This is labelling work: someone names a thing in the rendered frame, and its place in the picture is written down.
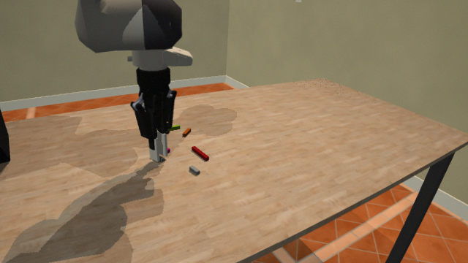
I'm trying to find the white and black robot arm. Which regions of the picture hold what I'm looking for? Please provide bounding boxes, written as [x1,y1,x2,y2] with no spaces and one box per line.
[75,0,192,71]

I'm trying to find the orange rod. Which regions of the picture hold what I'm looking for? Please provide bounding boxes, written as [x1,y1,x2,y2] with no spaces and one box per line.
[183,128,191,137]

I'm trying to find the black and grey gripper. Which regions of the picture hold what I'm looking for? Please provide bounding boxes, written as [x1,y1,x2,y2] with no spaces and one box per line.
[130,67,177,162]

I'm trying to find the red rod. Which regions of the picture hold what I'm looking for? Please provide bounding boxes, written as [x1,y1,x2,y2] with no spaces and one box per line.
[192,146,209,161]

